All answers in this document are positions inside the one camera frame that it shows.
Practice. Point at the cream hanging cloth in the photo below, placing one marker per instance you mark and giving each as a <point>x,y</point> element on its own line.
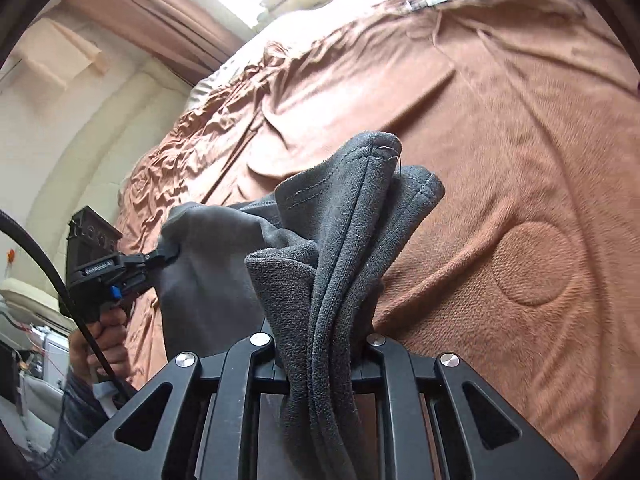
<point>65,55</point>

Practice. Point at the grey t-shirt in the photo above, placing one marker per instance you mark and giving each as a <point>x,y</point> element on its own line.
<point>340,260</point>

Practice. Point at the person's left forearm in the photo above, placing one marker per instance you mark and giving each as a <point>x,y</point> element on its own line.
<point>75,410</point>

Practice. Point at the pinkish brown curtain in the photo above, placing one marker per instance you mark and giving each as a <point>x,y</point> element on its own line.
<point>165,15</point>

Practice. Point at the cream padded headboard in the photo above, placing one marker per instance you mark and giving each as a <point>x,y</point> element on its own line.
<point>100,160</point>

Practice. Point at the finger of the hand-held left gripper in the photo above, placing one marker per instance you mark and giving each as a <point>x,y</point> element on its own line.
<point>150,259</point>

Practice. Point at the person's left hand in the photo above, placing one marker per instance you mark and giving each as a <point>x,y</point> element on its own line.
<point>110,345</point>

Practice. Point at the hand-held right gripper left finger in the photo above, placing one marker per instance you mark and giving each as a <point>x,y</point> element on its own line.
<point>260,360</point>

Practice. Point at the brown bed blanket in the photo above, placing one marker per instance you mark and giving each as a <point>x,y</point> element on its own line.
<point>500,135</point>

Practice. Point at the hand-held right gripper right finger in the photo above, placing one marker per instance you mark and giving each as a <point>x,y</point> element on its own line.
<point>385,365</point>

